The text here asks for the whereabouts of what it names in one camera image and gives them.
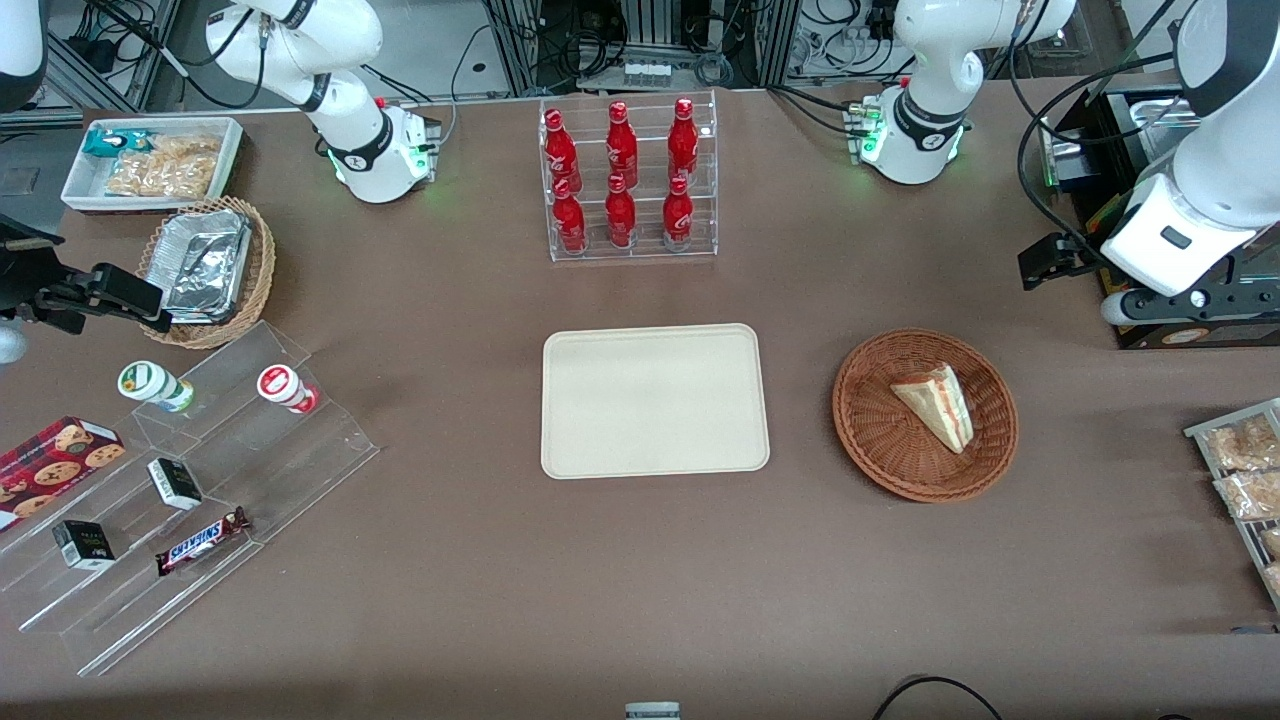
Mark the red cookie box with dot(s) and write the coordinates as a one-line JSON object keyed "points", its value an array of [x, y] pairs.
{"points": [[50, 465]]}

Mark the teal snack packet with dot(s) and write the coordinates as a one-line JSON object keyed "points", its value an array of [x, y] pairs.
{"points": [[108, 142]]}

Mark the clear acrylic bottle rack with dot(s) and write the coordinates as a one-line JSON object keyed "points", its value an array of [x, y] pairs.
{"points": [[700, 120]]}

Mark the black food warmer appliance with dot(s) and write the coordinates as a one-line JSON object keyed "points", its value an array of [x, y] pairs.
{"points": [[1110, 130]]}

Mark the light wicker basket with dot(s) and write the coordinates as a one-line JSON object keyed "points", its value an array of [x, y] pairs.
{"points": [[262, 260]]}

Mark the triangular sandwich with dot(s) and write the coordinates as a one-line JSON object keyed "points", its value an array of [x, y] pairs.
{"points": [[935, 405]]}

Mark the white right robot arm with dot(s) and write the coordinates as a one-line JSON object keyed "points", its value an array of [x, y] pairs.
{"points": [[340, 40]]}

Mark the clear bag of chips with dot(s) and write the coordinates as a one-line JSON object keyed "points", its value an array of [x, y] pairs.
{"points": [[165, 170]]}

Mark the small grey device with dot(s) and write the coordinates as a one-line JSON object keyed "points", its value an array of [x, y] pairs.
{"points": [[652, 711]]}

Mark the round brown wicker basket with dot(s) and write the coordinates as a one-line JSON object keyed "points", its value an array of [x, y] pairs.
{"points": [[880, 440]]}

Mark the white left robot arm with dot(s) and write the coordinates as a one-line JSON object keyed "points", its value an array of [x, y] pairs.
{"points": [[930, 60]]}

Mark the Snickers chocolate bar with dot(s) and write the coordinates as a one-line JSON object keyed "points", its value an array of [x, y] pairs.
{"points": [[200, 542]]}

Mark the clear bag of pastry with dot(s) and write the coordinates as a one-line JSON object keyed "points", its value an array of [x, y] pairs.
{"points": [[1245, 445], [1250, 495]]}

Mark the red cola bottle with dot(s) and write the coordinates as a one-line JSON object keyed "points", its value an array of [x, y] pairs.
{"points": [[560, 150], [678, 220], [621, 145], [569, 222], [683, 140], [620, 218]]}

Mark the aluminium frame rack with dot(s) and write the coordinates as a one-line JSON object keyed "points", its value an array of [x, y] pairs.
{"points": [[650, 30]]}

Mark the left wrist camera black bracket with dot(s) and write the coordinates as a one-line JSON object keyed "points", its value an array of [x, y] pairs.
{"points": [[1225, 300]]}

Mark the steel pan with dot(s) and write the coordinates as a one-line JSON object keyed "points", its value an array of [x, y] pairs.
{"points": [[1155, 105]]}

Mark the small black box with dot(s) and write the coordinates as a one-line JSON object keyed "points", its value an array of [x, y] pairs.
{"points": [[175, 483], [83, 545]]}

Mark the aluminium foil tray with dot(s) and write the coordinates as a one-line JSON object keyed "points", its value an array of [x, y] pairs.
{"points": [[205, 260]]}

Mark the white rectangular snack bin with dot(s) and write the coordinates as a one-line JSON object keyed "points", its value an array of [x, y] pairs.
{"points": [[80, 190]]}

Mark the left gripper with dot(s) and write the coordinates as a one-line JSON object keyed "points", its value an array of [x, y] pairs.
{"points": [[1078, 254]]}

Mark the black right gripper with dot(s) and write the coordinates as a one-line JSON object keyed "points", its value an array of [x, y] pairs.
{"points": [[22, 283]]}

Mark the clear acrylic stepped stand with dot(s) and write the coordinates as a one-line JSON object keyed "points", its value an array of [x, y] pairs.
{"points": [[320, 450]]}

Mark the red lid white cup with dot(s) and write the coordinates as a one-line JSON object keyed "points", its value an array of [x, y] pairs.
{"points": [[282, 386]]}

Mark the green lid white cup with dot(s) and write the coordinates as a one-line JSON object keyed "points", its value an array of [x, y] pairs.
{"points": [[150, 383]]}

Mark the beige rectangular serving tray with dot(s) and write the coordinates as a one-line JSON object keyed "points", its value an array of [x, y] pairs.
{"points": [[655, 400]]}

